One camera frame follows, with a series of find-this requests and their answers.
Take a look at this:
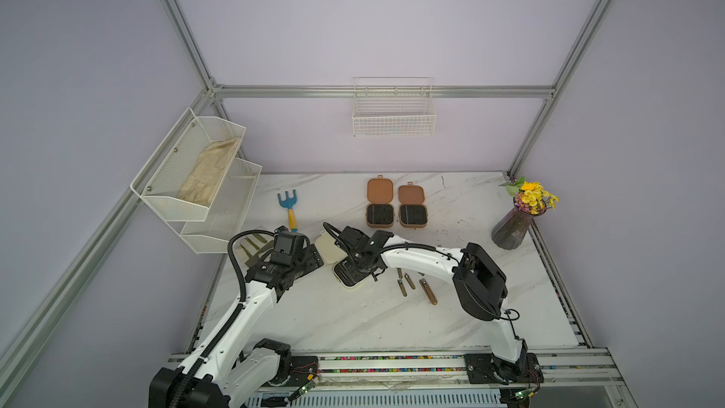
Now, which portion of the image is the cream nail clipper case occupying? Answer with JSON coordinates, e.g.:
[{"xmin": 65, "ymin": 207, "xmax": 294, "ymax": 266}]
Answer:
[{"xmin": 315, "ymin": 232, "xmax": 373, "ymax": 291}]

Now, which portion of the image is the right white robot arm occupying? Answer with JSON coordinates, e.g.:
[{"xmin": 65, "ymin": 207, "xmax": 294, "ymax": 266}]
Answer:
[{"xmin": 323, "ymin": 222, "xmax": 528, "ymax": 368}]

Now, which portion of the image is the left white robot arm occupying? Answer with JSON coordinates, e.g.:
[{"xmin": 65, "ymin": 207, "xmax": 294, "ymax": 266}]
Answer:
[{"xmin": 148, "ymin": 227, "xmax": 324, "ymax": 407}]

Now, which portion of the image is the large brown nail clipper lower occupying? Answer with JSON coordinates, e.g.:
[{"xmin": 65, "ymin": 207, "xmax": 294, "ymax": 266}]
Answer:
[{"xmin": 419, "ymin": 279, "xmax": 438, "ymax": 305}]

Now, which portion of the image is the green beige glove on table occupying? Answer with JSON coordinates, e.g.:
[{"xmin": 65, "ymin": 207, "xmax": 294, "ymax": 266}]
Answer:
[{"xmin": 233, "ymin": 233, "xmax": 274, "ymax": 269}]

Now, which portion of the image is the brown case left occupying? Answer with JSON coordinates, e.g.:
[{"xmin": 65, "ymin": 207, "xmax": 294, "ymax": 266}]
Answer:
[{"xmin": 366, "ymin": 175, "xmax": 395, "ymax": 229}]

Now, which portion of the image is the brown case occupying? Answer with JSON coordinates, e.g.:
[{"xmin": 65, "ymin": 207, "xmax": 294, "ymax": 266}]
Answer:
[
  {"xmin": 398, "ymin": 181, "xmax": 428, "ymax": 229},
  {"xmin": 366, "ymin": 175, "xmax": 395, "ymax": 229}
]

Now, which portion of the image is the blue yellow toy rake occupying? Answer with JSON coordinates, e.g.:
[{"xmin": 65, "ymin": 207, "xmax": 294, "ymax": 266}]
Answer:
[{"xmin": 278, "ymin": 190, "xmax": 298, "ymax": 232}]

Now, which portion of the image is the brown case right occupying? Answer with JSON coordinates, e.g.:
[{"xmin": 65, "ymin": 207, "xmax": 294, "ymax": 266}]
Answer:
[{"xmin": 398, "ymin": 181, "xmax": 428, "ymax": 229}]

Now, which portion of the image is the white mesh lower shelf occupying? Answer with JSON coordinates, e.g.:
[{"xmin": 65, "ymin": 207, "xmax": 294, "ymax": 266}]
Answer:
[{"xmin": 177, "ymin": 158, "xmax": 262, "ymax": 254}]

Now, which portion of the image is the white mesh shelf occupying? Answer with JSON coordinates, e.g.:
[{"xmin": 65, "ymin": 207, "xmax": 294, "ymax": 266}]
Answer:
[
  {"xmin": 177, "ymin": 158, "xmax": 262, "ymax": 254},
  {"xmin": 130, "ymin": 109, "xmax": 247, "ymax": 222}
]

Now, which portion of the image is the beige cloth glove in shelf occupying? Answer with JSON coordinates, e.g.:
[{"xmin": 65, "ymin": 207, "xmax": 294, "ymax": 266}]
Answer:
[{"xmin": 177, "ymin": 138, "xmax": 242, "ymax": 207}]

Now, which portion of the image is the white mesh upper shelf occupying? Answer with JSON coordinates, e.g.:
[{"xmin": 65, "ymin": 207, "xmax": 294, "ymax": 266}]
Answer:
[{"xmin": 130, "ymin": 109, "xmax": 247, "ymax": 222}]

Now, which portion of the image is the dark glass vase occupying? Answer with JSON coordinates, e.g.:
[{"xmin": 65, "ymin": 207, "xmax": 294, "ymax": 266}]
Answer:
[{"xmin": 491, "ymin": 207, "xmax": 534, "ymax": 250}]

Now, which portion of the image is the yellow flower bouquet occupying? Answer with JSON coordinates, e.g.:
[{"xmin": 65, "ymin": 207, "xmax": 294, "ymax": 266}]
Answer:
[{"xmin": 500, "ymin": 177, "xmax": 560, "ymax": 216}]

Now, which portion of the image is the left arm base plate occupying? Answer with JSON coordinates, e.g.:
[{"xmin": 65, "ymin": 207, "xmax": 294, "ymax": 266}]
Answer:
[{"xmin": 265, "ymin": 355, "xmax": 319, "ymax": 387}]

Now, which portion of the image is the white wire wall basket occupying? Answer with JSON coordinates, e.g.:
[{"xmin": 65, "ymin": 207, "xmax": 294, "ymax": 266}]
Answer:
[{"xmin": 352, "ymin": 77, "xmax": 437, "ymax": 138}]

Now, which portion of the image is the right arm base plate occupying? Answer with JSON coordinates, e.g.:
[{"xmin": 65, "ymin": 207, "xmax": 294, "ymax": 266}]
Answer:
[{"xmin": 464, "ymin": 352, "xmax": 544, "ymax": 385}]

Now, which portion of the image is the aluminium frame rail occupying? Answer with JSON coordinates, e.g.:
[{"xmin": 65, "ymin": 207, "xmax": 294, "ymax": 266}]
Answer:
[{"xmin": 213, "ymin": 85, "xmax": 556, "ymax": 99}]

